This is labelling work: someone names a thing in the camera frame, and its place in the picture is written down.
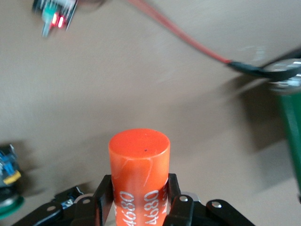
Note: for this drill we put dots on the green mushroom push button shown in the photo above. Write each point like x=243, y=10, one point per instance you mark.
x=7, y=164

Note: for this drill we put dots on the green belt conveyor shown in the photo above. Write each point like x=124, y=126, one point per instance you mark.
x=291, y=141

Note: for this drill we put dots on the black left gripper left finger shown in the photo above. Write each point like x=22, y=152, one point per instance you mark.
x=103, y=200

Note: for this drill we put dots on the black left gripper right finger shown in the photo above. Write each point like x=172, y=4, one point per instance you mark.
x=174, y=200

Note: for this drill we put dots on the orange 4680 cylinder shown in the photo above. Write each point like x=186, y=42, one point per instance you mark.
x=138, y=164

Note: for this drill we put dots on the small black controller board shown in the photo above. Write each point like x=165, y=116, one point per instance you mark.
x=65, y=9

